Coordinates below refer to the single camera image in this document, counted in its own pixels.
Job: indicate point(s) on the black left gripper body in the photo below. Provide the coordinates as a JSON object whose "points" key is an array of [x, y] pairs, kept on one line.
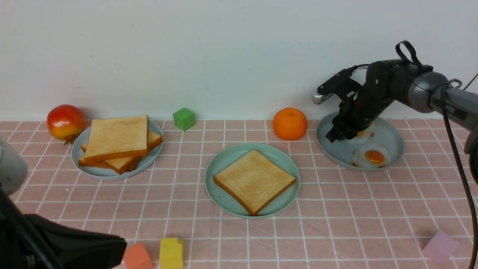
{"points": [[79, 249]]}

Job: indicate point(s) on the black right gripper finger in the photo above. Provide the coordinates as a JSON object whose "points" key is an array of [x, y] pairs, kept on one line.
{"points": [[334, 134], [345, 135]]}

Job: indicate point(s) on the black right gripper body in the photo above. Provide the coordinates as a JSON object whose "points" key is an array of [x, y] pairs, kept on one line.
{"points": [[373, 97]]}

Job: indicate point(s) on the fried egg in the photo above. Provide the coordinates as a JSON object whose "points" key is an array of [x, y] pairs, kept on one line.
{"points": [[364, 136], [371, 156]]}

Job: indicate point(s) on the toast slice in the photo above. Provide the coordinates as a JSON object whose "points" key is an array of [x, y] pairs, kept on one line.
{"points": [[155, 139], [254, 181], [119, 165], [117, 125]]}

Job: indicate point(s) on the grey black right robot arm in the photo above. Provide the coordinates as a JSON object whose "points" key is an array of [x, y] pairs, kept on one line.
{"points": [[404, 80]]}

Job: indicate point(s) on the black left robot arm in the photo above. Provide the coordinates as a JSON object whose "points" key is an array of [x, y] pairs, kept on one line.
{"points": [[30, 241]]}

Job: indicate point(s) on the grey-blue egg plate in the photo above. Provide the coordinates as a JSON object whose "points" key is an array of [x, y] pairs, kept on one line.
{"points": [[351, 153]]}

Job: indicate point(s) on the orange fruit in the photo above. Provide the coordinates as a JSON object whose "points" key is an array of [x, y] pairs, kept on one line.
{"points": [[290, 124]]}

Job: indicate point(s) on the orange block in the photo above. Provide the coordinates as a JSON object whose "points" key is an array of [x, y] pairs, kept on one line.
{"points": [[137, 257]]}

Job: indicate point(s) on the light blue bread plate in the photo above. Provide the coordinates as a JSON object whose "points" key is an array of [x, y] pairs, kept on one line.
{"points": [[108, 174]]}

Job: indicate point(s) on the yellow block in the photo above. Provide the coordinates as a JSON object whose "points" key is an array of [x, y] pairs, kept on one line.
{"points": [[171, 255]]}

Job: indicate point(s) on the pink checked tablecloth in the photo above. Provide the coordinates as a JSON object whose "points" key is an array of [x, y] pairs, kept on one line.
{"points": [[341, 219]]}

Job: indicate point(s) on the red yellow pomegranate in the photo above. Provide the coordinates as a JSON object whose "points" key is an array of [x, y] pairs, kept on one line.
{"points": [[66, 122]]}

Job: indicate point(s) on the teal centre plate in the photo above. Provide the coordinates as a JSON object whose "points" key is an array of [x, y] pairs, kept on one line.
{"points": [[233, 153]]}

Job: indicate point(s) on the pink block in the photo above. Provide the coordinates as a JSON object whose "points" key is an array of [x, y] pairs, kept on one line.
{"points": [[440, 247]]}

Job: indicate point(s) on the green cube block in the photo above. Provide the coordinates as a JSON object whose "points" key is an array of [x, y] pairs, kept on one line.
{"points": [[184, 119]]}

